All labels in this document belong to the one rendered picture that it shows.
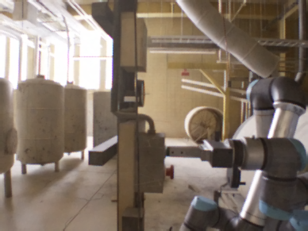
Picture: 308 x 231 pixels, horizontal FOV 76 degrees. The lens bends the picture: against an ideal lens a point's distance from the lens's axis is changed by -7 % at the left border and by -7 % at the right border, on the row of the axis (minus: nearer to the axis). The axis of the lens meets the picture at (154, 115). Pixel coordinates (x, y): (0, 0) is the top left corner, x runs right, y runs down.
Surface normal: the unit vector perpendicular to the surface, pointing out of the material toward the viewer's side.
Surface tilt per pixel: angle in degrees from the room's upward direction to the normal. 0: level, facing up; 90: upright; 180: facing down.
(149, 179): 90
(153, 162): 90
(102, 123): 90
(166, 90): 90
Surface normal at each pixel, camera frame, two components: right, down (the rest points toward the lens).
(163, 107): -0.08, 0.04
